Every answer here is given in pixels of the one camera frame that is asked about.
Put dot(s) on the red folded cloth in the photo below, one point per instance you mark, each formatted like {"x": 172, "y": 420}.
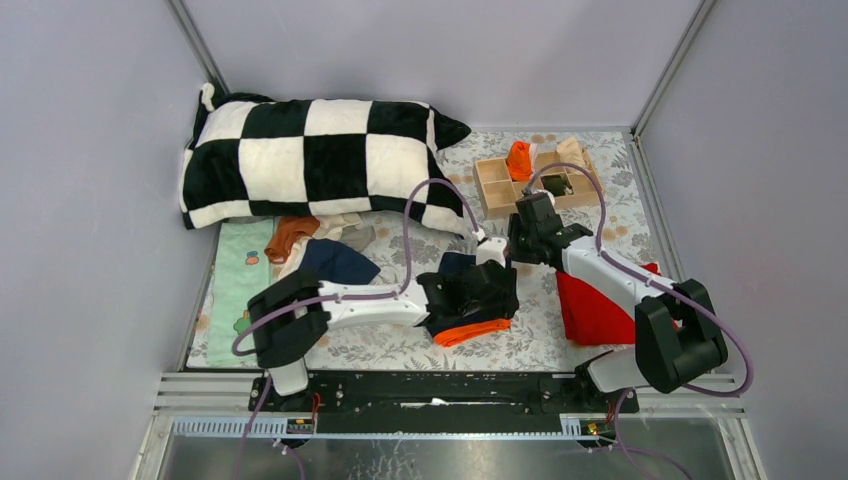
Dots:
{"x": 599, "y": 303}

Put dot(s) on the perforated metal cable tray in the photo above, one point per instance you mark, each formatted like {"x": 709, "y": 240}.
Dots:
{"x": 557, "y": 426}

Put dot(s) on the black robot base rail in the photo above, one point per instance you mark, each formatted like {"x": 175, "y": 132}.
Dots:
{"x": 411, "y": 395}

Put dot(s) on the grey garment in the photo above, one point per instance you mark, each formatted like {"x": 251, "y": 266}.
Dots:
{"x": 358, "y": 238}

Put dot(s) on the cream beige garment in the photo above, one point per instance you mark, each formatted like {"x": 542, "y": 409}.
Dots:
{"x": 330, "y": 227}

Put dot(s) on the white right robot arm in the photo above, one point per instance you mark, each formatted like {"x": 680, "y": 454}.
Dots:
{"x": 676, "y": 336}

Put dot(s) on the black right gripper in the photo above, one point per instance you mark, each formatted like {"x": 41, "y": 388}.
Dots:
{"x": 515, "y": 226}

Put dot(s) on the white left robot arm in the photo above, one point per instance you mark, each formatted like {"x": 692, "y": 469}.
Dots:
{"x": 289, "y": 317}

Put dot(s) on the black white checkered pillow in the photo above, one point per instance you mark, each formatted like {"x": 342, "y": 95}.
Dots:
{"x": 252, "y": 156}

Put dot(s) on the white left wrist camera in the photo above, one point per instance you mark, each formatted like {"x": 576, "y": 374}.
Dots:
{"x": 492, "y": 249}

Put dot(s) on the rust brown garment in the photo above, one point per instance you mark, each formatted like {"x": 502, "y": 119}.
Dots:
{"x": 289, "y": 230}

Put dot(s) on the orange underwear white trim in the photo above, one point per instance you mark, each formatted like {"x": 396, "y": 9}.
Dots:
{"x": 520, "y": 161}

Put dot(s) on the plain navy garment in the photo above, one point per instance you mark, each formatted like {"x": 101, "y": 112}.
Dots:
{"x": 336, "y": 262}

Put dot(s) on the navy underwear orange trim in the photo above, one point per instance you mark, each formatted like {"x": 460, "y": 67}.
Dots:
{"x": 451, "y": 335}

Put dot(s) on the rolled beige garment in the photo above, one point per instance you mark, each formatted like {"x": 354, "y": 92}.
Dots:
{"x": 570, "y": 151}

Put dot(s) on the rolled dark green garment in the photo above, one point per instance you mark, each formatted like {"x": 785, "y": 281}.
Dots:
{"x": 558, "y": 185}

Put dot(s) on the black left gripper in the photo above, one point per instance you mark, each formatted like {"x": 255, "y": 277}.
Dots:
{"x": 505, "y": 302}

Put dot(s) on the floral bed sheet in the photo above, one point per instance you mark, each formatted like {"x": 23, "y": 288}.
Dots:
{"x": 536, "y": 339}

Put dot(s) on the wooden compartment organizer box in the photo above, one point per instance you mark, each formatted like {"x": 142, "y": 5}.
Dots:
{"x": 498, "y": 193}

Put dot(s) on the mint green printed cloth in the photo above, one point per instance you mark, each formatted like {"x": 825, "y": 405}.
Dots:
{"x": 241, "y": 271}

